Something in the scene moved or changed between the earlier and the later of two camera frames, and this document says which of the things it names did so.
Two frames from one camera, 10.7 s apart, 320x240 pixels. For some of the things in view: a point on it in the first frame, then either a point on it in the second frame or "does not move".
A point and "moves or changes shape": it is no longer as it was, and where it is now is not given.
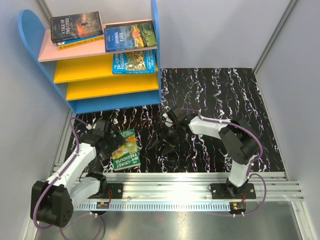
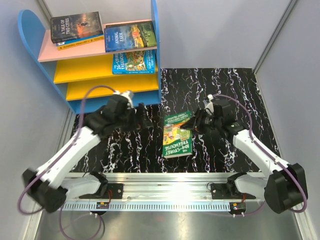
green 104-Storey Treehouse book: [127, 155] moves or changes shape
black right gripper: [171, 145] → [196, 123]
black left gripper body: [112, 144] → [139, 122]
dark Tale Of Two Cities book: [72, 27] does not move
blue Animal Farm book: [130, 35] does not move
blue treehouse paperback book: [71, 41] does not move
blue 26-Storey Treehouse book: [139, 62] does not move
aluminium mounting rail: [195, 187] does not move
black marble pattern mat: [221, 94] does not move
